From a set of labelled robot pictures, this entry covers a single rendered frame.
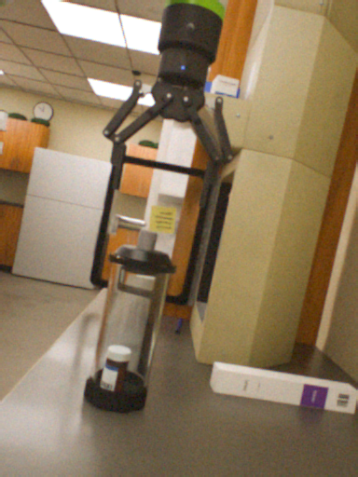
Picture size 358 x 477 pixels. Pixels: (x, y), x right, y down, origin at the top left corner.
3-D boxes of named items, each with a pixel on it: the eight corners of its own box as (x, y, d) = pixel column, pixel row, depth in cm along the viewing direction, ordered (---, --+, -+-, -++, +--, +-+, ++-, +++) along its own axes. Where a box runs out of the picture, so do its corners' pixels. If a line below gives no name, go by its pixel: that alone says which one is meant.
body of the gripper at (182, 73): (210, 72, 67) (199, 129, 68) (158, 61, 67) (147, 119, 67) (215, 54, 59) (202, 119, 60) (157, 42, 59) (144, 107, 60)
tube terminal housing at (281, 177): (271, 340, 123) (330, 80, 119) (309, 385, 91) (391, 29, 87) (189, 323, 122) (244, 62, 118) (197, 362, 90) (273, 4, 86)
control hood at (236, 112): (222, 167, 120) (229, 132, 119) (241, 148, 88) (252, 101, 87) (183, 158, 120) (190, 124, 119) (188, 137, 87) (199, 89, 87)
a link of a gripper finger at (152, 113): (175, 97, 62) (170, 89, 61) (116, 143, 62) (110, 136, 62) (175, 104, 65) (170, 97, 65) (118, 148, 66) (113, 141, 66)
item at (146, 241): (169, 273, 70) (177, 235, 69) (169, 281, 60) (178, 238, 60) (116, 263, 69) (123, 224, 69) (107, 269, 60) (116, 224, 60)
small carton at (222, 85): (227, 112, 99) (232, 86, 99) (233, 106, 94) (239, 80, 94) (207, 106, 98) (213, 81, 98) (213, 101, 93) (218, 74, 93)
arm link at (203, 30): (162, -7, 57) (227, 7, 57) (163, 31, 69) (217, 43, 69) (154, 38, 58) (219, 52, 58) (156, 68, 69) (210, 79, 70)
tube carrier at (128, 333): (152, 383, 71) (177, 261, 70) (147, 413, 61) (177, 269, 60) (89, 370, 71) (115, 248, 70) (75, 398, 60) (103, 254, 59)
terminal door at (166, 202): (186, 306, 121) (215, 171, 119) (88, 284, 124) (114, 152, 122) (187, 306, 122) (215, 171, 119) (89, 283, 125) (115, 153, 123)
